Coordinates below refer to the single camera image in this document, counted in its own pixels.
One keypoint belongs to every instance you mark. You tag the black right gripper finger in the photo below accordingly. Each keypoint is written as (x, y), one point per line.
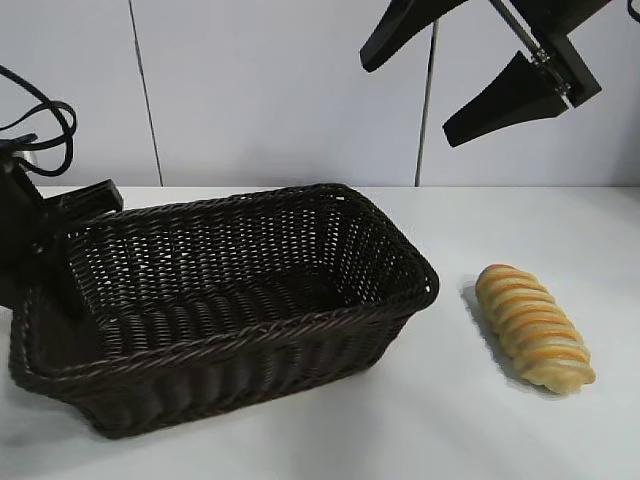
(400, 30)

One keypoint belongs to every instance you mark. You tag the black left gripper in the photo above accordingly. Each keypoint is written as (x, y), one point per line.
(25, 210)

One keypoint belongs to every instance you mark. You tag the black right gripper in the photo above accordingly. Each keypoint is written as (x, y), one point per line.
(565, 15)

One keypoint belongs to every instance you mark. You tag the dark brown woven basket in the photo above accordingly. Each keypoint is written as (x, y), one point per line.
(225, 385)

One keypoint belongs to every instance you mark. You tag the long striped bread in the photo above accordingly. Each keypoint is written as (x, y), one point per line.
(535, 330)

